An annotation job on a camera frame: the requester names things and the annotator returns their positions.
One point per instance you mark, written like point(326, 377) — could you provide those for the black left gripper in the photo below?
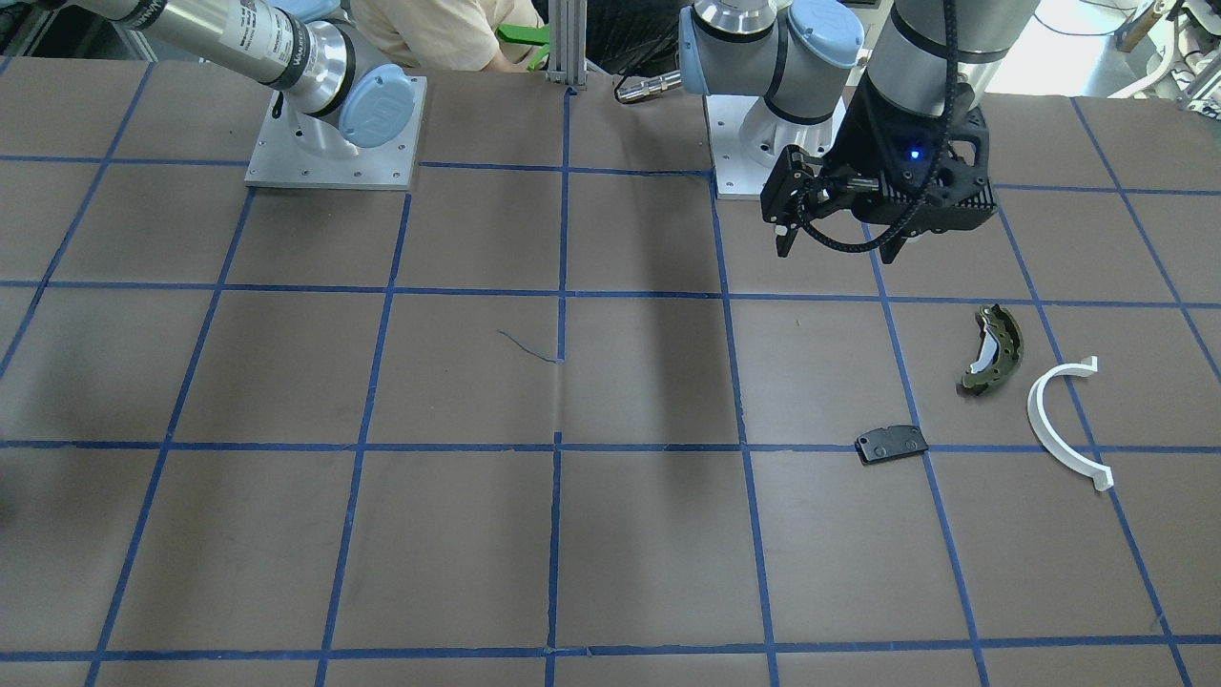
point(876, 136)

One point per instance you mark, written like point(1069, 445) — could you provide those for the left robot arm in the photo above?
point(799, 59)

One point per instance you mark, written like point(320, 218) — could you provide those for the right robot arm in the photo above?
point(309, 51)

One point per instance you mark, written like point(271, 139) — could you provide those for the black brake pad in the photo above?
point(885, 444)

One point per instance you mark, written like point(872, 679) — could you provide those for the olive green brake shoe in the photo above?
point(1001, 351)

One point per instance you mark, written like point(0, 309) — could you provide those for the person in beige shirt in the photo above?
point(447, 35)

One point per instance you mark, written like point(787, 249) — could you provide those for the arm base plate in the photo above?
point(297, 152)
point(746, 138)

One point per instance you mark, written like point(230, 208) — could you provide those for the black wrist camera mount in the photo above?
point(895, 148)

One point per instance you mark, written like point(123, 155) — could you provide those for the aluminium frame post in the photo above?
point(566, 63)

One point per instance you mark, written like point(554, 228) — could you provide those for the white curved plastic bracket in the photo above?
point(1044, 430)

